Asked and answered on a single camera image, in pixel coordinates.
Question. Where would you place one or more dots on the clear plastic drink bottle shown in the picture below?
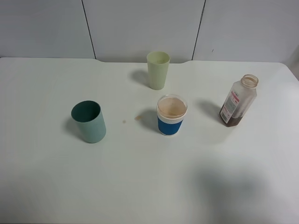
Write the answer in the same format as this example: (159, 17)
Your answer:
(239, 99)

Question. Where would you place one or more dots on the glass cup with blue sleeve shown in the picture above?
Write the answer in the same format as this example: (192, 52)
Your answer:
(171, 110)

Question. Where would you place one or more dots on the pale yellow-green plastic cup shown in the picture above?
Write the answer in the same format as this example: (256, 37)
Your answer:
(158, 63)

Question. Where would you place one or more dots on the teal green plastic cup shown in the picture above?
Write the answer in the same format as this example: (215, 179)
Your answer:
(89, 119)

